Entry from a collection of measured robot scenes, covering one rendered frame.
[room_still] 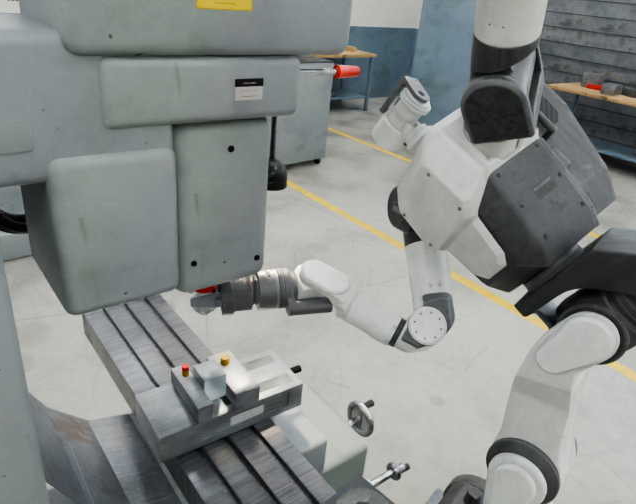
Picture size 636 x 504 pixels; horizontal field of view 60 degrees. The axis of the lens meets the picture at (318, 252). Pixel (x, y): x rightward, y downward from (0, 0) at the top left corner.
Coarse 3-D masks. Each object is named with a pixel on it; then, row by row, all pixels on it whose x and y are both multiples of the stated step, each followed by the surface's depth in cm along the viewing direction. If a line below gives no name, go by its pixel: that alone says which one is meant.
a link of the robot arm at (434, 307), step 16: (416, 256) 117; (432, 256) 116; (416, 272) 116; (432, 272) 115; (448, 272) 117; (416, 288) 116; (432, 288) 114; (448, 288) 115; (416, 304) 116; (432, 304) 112; (448, 304) 111; (416, 320) 110; (432, 320) 110; (448, 320) 110; (416, 336) 109; (432, 336) 109
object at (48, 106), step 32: (0, 32) 65; (32, 32) 67; (0, 64) 66; (32, 64) 68; (64, 64) 70; (96, 64) 72; (0, 96) 67; (32, 96) 69; (64, 96) 72; (96, 96) 74; (0, 128) 68; (32, 128) 71; (64, 128) 73; (96, 128) 76; (128, 128) 79; (160, 128) 81; (0, 160) 70; (32, 160) 72
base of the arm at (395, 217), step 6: (396, 186) 122; (396, 192) 121; (390, 198) 124; (396, 198) 121; (390, 204) 124; (396, 204) 121; (390, 210) 124; (396, 210) 121; (390, 216) 124; (396, 216) 121; (402, 216) 119; (390, 222) 124; (396, 222) 121; (402, 222) 119; (396, 228) 122; (402, 228) 119; (408, 228) 117
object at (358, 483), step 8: (352, 480) 90; (360, 480) 90; (344, 488) 89; (352, 488) 87; (360, 488) 87; (368, 488) 89; (376, 488) 89; (336, 496) 87; (344, 496) 86; (352, 496) 86; (360, 496) 86; (368, 496) 86; (376, 496) 86; (384, 496) 88
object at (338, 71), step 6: (336, 66) 98; (342, 66) 98; (348, 66) 99; (354, 66) 100; (300, 72) 93; (306, 72) 94; (312, 72) 95; (318, 72) 95; (324, 72) 96; (330, 72) 97; (336, 72) 98; (342, 72) 98; (348, 72) 99; (354, 72) 100; (336, 78) 99
